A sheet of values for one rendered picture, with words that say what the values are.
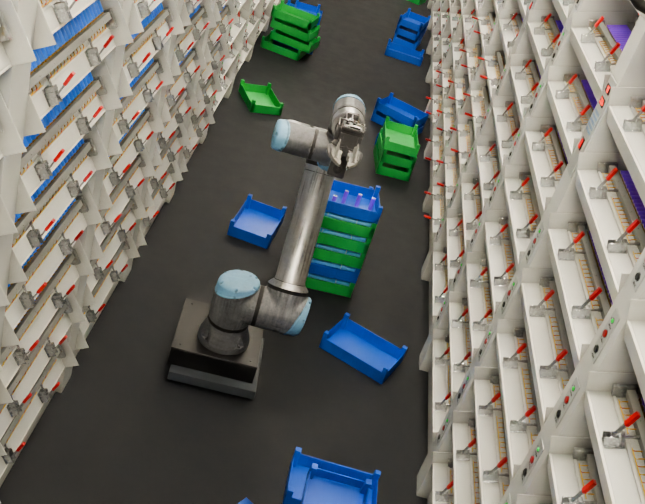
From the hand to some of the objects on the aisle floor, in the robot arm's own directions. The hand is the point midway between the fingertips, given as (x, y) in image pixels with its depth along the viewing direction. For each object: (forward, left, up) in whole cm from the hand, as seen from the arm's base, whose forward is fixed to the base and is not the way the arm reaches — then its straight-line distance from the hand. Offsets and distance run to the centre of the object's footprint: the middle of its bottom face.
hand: (343, 166), depth 218 cm
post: (+68, -47, -122) cm, 148 cm away
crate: (-16, +165, -117) cm, 202 cm away
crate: (+29, -7, -116) cm, 120 cm away
